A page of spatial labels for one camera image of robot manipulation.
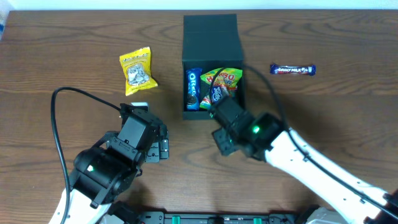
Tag Haribo gummy candy bag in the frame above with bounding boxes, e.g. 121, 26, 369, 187
200, 68, 243, 110

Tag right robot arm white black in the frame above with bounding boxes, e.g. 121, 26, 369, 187
210, 111, 397, 223

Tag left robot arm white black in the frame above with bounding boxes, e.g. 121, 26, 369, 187
50, 124, 169, 223

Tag dark green open box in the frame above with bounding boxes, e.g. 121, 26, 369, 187
182, 14, 244, 120

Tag yellow sunflower seed bag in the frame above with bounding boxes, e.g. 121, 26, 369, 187
119, 47, 158, 96

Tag Dairy Milk chocolate bar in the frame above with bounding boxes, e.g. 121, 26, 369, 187
270, 64, 317, 76

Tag blue Oreo cookie pack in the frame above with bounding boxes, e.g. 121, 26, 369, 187
186, 68, 202, 111

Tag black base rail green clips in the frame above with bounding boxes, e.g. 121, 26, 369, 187
101, 208, 307, 224

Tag blue Eclipse mint pack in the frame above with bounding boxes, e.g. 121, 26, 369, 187
211, 86, 223, 103

